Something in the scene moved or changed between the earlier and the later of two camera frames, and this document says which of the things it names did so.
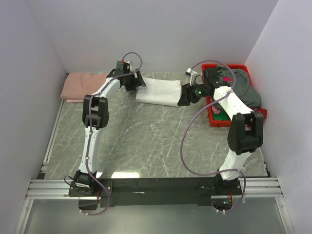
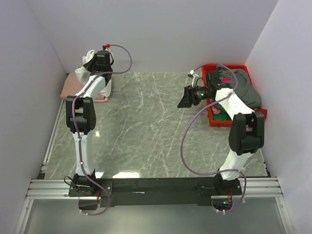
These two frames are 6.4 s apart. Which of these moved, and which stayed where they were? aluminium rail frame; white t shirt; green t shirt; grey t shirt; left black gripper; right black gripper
Moved: left black gripper; white t shirt
Stayed: grey t shirt; right black gripper; green t shirt; aluminium rail frame
